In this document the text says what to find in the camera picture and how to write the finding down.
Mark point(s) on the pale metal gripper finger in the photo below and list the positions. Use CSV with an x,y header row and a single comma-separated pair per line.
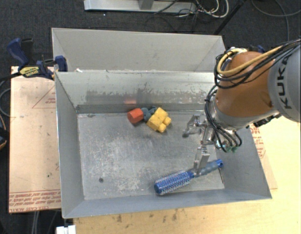
x,y
194,124
201,160

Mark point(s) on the blue round hairbrush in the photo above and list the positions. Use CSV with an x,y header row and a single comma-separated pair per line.
x,y
173,182

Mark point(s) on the yellow toy block figure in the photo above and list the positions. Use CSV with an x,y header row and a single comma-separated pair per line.
x,y
158,119

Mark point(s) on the grey-blue toy piece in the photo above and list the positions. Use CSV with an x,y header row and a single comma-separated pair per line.
x,y
147,113

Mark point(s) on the red toy block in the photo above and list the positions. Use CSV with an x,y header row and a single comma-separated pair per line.
x,y
135,115

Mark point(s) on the grey metal bin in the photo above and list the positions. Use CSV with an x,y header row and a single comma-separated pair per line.
x,y
130,150

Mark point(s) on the brown cardboard board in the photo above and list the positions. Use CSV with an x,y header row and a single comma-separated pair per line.
x,y
33,142

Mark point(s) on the black cylinder on white bracket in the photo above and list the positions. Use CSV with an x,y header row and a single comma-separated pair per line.
x,y
266,121

